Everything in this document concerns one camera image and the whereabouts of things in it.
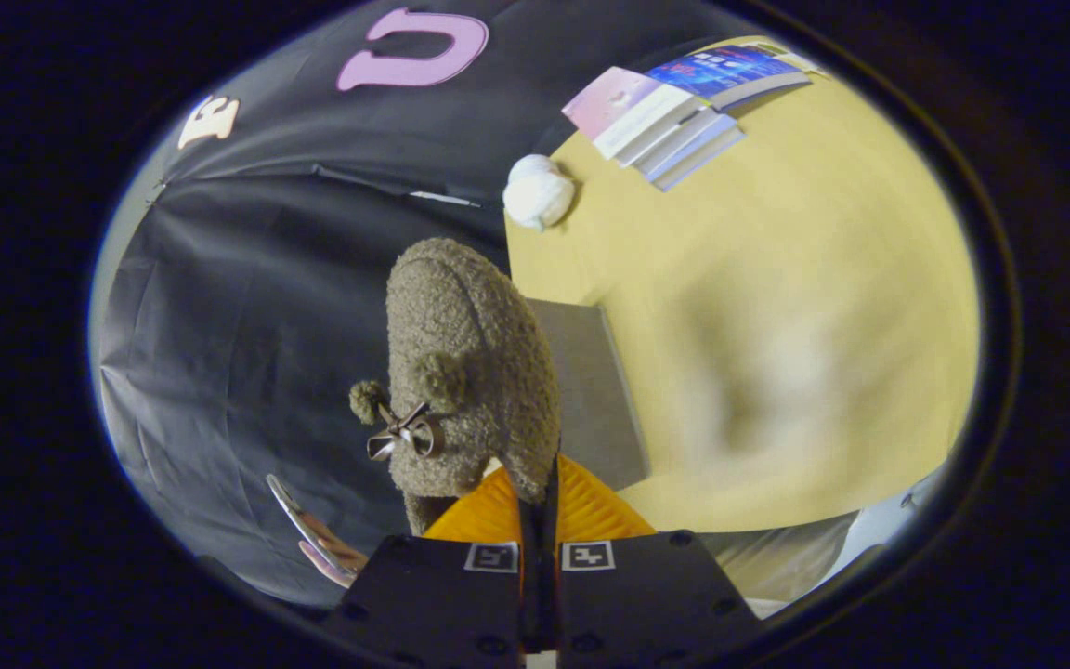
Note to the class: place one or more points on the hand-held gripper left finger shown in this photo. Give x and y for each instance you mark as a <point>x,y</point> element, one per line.
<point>433,595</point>

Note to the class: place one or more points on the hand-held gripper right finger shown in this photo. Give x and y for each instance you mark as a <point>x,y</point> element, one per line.
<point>646,595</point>

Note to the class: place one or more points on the grey storage box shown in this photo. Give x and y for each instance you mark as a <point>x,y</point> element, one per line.
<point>595,400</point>

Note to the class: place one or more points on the brown fuzzy shoe with bow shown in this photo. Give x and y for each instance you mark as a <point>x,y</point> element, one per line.
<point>470,372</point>

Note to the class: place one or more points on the silver smartphone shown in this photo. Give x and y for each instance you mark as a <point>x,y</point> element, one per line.
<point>303,520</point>

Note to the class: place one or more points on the black backdrop cloth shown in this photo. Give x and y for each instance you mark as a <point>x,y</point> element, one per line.
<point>247,325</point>

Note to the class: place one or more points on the white rolled cloth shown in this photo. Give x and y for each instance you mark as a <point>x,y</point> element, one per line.
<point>540,193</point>

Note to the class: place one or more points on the grey book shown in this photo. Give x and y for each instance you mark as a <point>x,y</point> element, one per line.
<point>693,149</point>

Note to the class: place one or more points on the white book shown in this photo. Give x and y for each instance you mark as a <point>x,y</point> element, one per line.
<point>651,121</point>

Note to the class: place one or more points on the pink book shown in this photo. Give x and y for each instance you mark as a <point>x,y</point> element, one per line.
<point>611,100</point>

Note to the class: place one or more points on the blue book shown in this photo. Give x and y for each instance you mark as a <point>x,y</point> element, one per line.
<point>730,72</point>

